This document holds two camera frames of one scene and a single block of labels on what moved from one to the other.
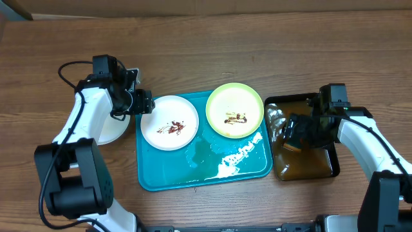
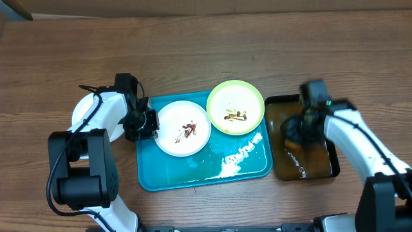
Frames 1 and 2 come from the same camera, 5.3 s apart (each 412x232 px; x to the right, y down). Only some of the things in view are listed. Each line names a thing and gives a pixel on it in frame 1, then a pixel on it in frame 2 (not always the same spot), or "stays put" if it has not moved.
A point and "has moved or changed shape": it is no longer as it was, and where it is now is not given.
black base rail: x=293 y=227 stays put
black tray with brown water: x=311 y=162 stays put
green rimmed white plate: x=235 y=110 stays put
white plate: x=172 y=124 has moved or changed shape
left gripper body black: x=135 y=103 → x=139 y=125
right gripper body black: x=313 y=131 stays put
